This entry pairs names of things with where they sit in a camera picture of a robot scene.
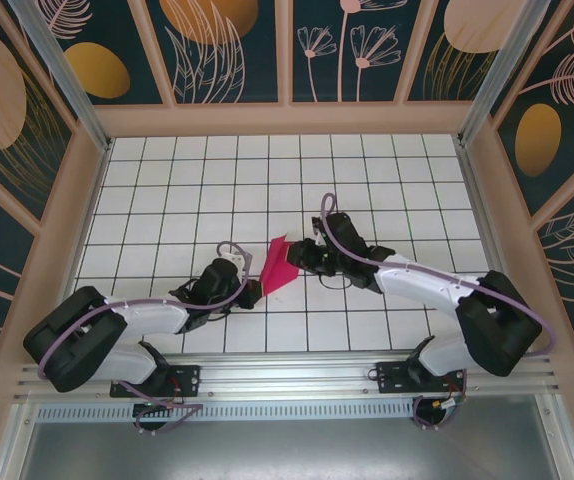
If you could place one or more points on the pink paper sheet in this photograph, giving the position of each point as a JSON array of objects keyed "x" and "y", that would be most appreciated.
[{"x": 274, "y": 275}]

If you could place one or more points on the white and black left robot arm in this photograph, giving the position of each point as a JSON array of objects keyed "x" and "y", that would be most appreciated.
[{"x": 152, "y": 315}]

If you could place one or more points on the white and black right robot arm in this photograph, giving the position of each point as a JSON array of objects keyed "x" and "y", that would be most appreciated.
[{"x": 417, "y": 287}]

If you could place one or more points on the grey metal shelf sheet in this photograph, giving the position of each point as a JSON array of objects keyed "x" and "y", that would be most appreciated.
[{"x": 292, "y": 450}]

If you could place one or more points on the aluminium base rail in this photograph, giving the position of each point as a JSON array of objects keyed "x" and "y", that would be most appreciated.
[{"x": 292, "y": 375}]

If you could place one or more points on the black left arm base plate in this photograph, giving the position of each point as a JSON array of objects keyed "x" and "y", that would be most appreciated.
[{"x": 189, "y": 380}]

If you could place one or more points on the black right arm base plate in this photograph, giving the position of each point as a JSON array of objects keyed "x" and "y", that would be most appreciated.
[{"x": 389, "y": 377}]

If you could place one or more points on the aluminium side rail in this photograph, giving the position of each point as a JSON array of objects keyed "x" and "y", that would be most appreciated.
[{"x": 517, "y": 335}]

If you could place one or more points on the aluminium corner post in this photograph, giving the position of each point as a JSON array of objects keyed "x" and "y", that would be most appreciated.
[
  {"x": 499, "y": 70},
  {"x": 64, "y": 70}
]

